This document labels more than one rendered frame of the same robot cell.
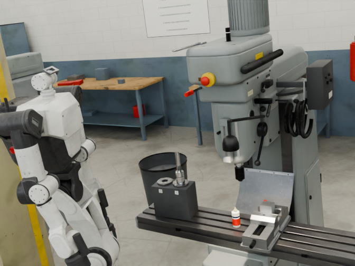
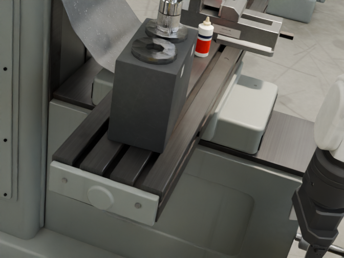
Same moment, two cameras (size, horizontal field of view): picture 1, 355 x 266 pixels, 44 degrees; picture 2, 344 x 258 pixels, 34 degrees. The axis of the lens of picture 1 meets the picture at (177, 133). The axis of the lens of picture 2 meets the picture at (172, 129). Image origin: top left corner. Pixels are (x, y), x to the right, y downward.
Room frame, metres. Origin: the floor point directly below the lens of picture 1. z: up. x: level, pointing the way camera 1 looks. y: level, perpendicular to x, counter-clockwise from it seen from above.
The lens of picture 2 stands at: (2.58, 1.04, 1.63)
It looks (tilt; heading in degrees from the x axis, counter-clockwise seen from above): 34 degrees down; 249
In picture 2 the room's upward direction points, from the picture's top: 10 degrees clockwise
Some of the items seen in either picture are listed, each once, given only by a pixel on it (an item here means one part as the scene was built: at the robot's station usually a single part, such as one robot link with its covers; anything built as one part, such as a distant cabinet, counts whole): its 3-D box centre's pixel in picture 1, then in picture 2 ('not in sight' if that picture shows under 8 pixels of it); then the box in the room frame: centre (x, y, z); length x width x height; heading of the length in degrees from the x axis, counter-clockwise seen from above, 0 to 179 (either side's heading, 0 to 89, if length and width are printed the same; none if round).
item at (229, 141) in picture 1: (230, 142); not in sight; (1.79, -0.22, 1.48); 0.07 x 0.07 x 0.06
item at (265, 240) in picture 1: (266, 222); (222, 15); (1.93, -0.38, 0.99); 0.35 x 0.15 x 0.11; 148
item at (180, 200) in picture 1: (175, 197); (154, 80); (2.25, 0.06, 1.04); 0.22 x 0.12 x 0.20; 61
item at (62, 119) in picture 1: (42, 129); not in sight; (1.85, 0.58, 1.63); 0.34 x 0.30 x 0.36; 167
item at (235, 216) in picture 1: (235, 216); (204, 35); (2.03, -0.25, 0.99); 0.04 x 0.04 x 0.11
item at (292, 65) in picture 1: (269, 69); not in sight; (2.45, -0.56, 1.66); 0.80 x 0.23 x 0.20; 146
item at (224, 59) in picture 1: (231, 57); not in sight; (2.05, -0.29, 1.81); 0.47 x 0.26 x 0.16; 146
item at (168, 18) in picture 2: (180, 177); (169, 15); (2.23, 0.02, 1.17); 0.05 x 0.05 x 0.06
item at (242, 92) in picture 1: (236, 83); not in sight; (2.07, -0.31, 1.68); 0.34 x 0.24 x 0.10; 146
